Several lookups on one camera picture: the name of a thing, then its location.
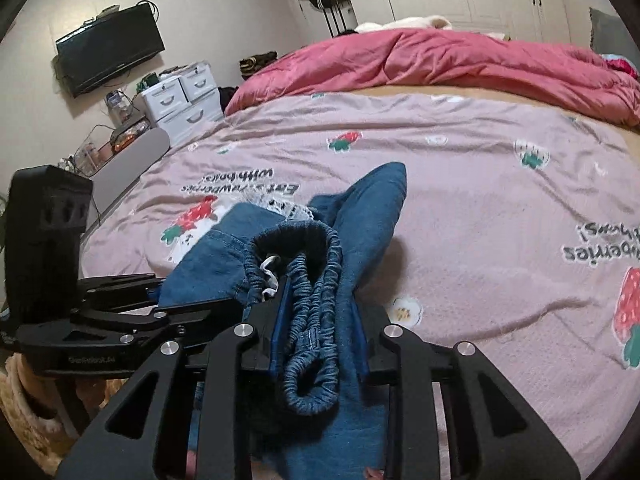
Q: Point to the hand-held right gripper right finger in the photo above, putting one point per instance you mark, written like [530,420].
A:
[382,360]

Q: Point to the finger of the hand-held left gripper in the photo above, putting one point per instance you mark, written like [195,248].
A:
[120,287]
[165,317]

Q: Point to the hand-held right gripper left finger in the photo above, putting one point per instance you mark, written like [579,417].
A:
[260,332]

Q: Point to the blue denim pants lace hem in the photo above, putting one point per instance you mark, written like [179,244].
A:
[370,220]

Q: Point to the grey padded footboard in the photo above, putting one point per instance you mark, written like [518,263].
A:
[130,170]

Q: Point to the fluffy tan rug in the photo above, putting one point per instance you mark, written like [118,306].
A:
[30,410]

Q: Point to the pink strawberry print blanket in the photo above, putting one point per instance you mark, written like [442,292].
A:
[475,235]

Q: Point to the white drawer cabinet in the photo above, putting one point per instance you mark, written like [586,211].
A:
[175,102]

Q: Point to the black television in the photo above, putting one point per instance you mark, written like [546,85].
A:
[107,50]

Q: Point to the dark striped bag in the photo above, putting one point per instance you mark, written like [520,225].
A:
[257,64]

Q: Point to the tan bed sheet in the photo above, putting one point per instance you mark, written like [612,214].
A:
[440,90]

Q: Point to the pink comforter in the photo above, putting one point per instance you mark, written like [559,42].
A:
[425,60]

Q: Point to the cream plush cloth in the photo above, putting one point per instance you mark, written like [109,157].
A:
[400,23]

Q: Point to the colourful cloth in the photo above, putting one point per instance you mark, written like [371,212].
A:
[620,64]

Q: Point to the grey padded headboard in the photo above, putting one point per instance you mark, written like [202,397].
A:
[605,30]

